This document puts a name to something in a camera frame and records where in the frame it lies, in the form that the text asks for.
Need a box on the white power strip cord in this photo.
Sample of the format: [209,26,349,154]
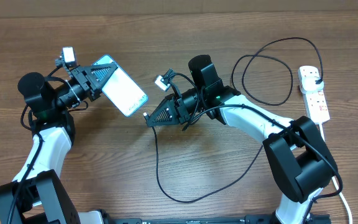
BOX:
[318,123,354,224]

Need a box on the white power strip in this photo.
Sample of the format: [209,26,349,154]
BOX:
[297,65,330,124]

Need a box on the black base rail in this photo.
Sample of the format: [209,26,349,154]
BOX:
[98,213,332,224]

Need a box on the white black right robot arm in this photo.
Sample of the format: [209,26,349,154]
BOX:
[145,55,339,223]

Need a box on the white charger adapter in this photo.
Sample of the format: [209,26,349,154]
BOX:
[300,76,324,94]

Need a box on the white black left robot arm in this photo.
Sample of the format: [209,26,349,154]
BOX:
[0,62,119,223]

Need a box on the blue screen smartphone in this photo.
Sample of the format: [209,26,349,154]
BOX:
[93,55,149,117]

